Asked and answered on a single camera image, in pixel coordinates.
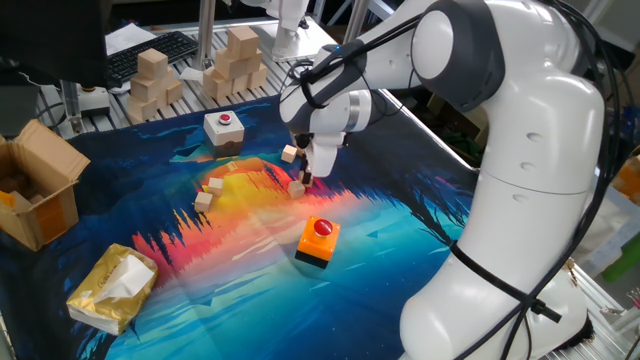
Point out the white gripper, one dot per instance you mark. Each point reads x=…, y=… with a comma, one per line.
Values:
x=324, y=155

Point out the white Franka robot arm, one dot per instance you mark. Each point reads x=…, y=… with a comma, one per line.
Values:
x=535, y=150

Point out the orange box with red button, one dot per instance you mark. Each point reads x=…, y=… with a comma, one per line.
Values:
x=315, y=247

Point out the white box with red button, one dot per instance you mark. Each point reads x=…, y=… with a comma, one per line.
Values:
x=222, y=135

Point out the colourful forest print cloth mat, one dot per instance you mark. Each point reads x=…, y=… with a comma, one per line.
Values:
x=250, y=300

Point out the white paper scrap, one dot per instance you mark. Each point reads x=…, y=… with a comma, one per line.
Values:
x=192, y=75

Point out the tan wooden crate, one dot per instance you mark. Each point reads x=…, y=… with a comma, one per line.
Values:
x=481, y=131

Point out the black computer keyboard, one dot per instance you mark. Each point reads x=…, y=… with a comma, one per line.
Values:
x=175, y=45

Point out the white device with brown knob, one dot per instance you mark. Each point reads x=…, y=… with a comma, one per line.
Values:
x=95, y=102

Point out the white paper sheet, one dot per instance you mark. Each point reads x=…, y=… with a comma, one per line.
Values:
x=125, y=37

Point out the gold tissue pack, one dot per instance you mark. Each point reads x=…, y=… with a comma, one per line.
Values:
x=100, y=280

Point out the open brown cardboard box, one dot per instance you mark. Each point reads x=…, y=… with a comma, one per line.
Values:
x=55, y=165

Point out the black computer monitor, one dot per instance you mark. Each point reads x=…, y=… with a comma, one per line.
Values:
x=50, y=40

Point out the dark grey stand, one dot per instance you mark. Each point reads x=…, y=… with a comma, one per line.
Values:
x=17, y=110

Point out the black fluffy duster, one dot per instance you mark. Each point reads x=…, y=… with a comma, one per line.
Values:
x=580, y=332

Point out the orange yellow box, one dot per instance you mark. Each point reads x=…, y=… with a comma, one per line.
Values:
x=631, y=180

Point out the green plastic object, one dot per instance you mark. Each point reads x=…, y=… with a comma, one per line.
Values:
x=625, y=265

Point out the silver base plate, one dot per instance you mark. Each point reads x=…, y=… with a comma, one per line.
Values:
x=307, y=35

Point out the short aluminium post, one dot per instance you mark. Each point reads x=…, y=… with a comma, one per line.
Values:
x=72, y=105

